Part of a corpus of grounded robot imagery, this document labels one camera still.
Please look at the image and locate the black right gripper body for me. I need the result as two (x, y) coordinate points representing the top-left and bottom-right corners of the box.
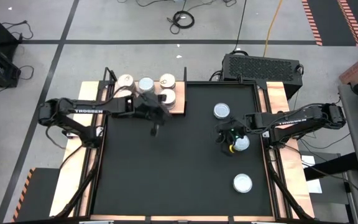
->
(218, 116), (251, 139)

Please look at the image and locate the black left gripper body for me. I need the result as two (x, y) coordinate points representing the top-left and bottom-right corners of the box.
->
(126, 94), (163, 124)

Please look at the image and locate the green white tuna can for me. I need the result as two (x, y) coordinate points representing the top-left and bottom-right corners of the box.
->
(137, 77), (156, 94)
(213, 103), (231, 120)
(232, 173), (254, 194)
(232, 135), (250, 152)

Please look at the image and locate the blue pink salmon can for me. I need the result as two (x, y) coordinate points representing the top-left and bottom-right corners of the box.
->
(159, 88), (177, 110)
(159, 73), (177, 90)
(116, 73), (137, 91)

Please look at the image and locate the wooden tray board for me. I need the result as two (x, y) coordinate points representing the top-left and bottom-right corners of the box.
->
(103, 66), (188, 116)

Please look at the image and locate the black table mat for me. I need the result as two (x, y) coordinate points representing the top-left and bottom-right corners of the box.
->
(92, 82), (275, 217)

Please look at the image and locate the black perforated computer case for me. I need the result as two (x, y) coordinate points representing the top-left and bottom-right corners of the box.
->
(221, 53), (304, 100)

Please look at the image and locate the white paper sheet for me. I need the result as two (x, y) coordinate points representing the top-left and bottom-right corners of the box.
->
(301, 154), (323, 194)

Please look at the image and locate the black desk support bar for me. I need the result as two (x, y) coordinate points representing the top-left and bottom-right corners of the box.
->
(303, 151), (358, 182)

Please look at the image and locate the black orange striped floor mat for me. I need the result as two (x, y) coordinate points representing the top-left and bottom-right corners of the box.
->
(12, 167), (61, 223)
(301, 0), (358, 48)

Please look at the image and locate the black aluminium rig frame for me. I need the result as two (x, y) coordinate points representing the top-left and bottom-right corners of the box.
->
(53, 79), (315, 224)

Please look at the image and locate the black hanging cable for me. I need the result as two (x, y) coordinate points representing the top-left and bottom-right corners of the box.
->
(232, 0), (248, 54)

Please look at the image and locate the coiled black cable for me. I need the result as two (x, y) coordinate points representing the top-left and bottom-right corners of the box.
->
(165, 10), (196, 35)

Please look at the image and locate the yellow hanging cord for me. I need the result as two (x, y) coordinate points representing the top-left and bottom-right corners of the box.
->
(262, 0), (284, 58)

